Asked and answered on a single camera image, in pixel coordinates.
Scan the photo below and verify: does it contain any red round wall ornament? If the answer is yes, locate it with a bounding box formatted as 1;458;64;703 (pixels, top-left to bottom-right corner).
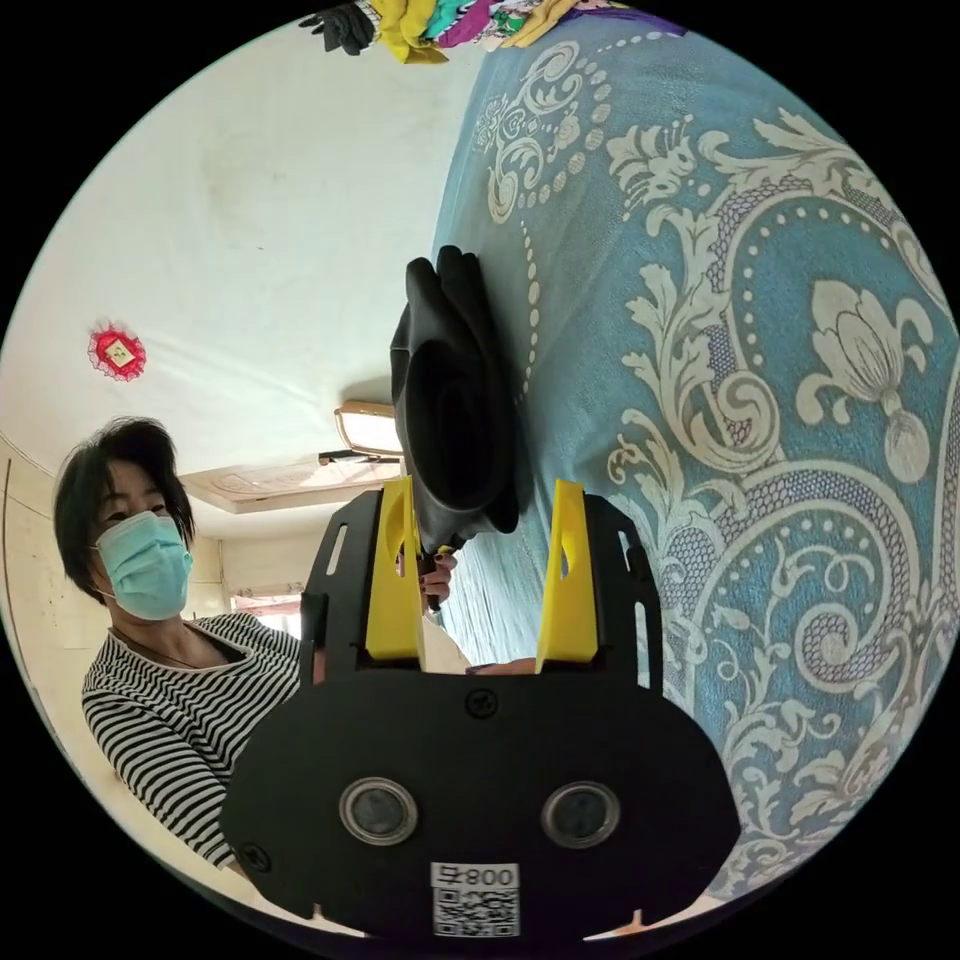
87;320;147;382

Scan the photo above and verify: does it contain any person's left hand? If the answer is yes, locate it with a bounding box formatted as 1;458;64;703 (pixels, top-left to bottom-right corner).
419;551;459;615

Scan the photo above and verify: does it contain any bed with blue patterned quilt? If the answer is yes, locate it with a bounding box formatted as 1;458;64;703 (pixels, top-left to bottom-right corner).
431;22;960;905

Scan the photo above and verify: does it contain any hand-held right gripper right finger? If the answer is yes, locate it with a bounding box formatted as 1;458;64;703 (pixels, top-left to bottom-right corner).
534;479;604;671

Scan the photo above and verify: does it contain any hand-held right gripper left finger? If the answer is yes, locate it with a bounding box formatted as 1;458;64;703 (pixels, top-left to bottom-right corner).
365;475;427;664

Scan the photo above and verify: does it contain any pile of clothes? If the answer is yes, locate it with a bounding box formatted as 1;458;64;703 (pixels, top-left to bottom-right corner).
298;0;691;65

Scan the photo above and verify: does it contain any black jacket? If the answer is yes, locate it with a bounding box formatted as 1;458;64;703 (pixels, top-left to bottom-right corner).
389;245;537;557

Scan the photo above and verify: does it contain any person's body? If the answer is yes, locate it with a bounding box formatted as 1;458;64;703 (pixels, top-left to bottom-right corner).
52;416;305;873

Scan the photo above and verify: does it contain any ceiling lamp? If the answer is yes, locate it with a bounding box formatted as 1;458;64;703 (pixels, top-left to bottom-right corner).
317;400;407;467

